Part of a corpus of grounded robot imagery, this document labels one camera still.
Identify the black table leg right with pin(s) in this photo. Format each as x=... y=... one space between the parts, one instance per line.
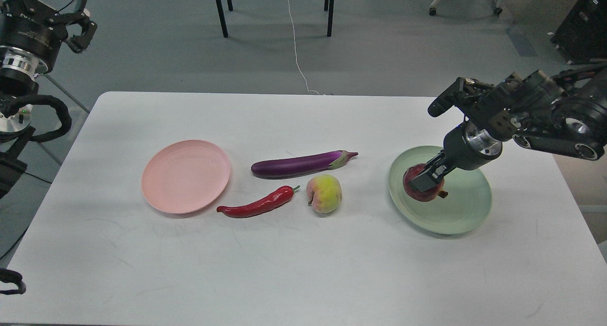
x=328 y=6

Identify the green plate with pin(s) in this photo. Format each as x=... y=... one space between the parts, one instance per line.
x=466 y=206

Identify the black table leg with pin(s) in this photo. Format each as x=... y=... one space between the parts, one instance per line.
x=221 y=15
x=328 y=6

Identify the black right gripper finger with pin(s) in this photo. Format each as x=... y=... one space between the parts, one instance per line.
x=426 y=179
x=440 y=163

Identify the red pomegranate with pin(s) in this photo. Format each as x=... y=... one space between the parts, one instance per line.
x=427 y=195

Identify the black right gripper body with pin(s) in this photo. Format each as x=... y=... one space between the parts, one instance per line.
x=467 y=147

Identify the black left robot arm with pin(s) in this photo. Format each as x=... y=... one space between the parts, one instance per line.
x=19 y=94

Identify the black equipment case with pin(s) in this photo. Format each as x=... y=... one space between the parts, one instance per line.
x=582 y=36

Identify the yellow pink peach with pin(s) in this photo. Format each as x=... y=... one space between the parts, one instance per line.
x=324 y=193

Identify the black table leg left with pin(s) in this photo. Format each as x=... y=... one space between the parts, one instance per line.
x=221 y=15

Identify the purple eggplant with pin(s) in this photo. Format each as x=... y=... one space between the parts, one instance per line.
x=300 y=166

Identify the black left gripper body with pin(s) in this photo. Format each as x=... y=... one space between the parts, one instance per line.
x=28 y=46

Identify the red chili pepper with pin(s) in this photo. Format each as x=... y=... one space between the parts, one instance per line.
x=272 y=201

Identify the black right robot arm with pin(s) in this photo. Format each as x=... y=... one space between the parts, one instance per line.
x=563 y=114

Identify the pink plate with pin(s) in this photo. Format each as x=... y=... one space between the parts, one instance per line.
x=185 y=176

